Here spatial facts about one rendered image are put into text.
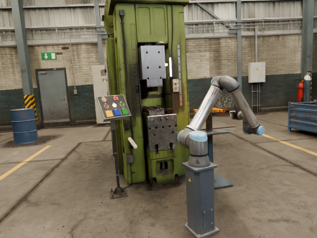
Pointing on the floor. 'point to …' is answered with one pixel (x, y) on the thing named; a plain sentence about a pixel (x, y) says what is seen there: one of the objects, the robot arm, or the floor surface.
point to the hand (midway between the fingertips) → (230, 111)
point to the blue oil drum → (24, 125)
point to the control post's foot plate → (118, 193)
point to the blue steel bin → (303, 116)
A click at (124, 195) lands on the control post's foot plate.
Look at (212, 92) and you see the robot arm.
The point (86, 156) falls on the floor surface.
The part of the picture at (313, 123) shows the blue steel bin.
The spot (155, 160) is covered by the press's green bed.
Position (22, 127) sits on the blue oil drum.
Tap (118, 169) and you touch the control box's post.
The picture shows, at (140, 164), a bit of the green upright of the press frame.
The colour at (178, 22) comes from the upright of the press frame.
